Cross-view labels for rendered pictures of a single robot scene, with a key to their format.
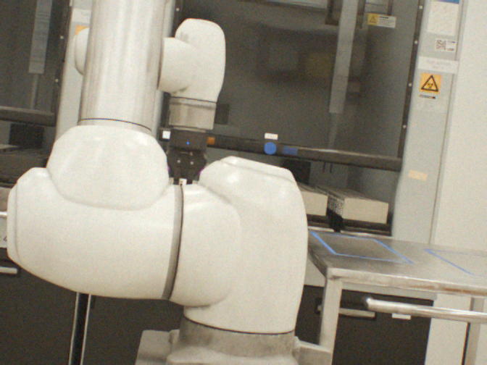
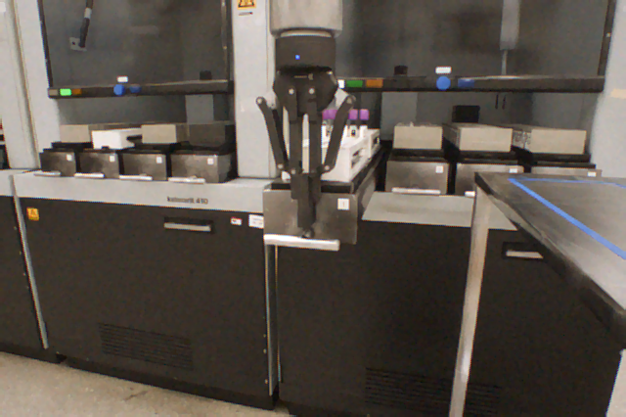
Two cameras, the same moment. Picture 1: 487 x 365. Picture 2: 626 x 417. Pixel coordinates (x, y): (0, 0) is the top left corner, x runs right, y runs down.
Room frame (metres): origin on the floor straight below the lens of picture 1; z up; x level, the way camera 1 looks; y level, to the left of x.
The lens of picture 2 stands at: (1.36, -0.04, 0.91)
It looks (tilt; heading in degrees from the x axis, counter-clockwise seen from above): 14 degrees down; 18
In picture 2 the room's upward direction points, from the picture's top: straight up
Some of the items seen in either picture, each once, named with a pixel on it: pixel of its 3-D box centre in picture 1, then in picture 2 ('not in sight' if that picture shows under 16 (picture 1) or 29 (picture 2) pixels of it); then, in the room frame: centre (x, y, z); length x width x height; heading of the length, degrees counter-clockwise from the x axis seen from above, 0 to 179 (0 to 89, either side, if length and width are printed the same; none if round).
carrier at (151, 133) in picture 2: not in sight; (160, 135); (2.28, 0.70, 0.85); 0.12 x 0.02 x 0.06; 94
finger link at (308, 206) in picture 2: not in sight; (308, 200); (1.83, 0.11, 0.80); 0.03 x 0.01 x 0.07; 4
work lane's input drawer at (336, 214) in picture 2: not in sight; (344, 175); (2.17, 0.14, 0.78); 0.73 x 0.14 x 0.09; 4
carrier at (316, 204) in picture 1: (304, 204); (484, 141); (2.33, -0.16, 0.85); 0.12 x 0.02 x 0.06; 93
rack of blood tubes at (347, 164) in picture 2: not in sight; (333, 157); (2.03, 0.13, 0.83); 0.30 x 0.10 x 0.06; 4
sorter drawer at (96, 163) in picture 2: not in sight; (165, 151); (2.50, 0.87, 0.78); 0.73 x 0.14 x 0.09; 4
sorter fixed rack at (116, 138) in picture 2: not in sight; (139, 138); (2.37, 0.86, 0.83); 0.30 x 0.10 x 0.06; 4
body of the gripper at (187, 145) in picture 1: (186, 153); (305, 77); (1.83, 0.12, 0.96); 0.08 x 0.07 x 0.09; 94
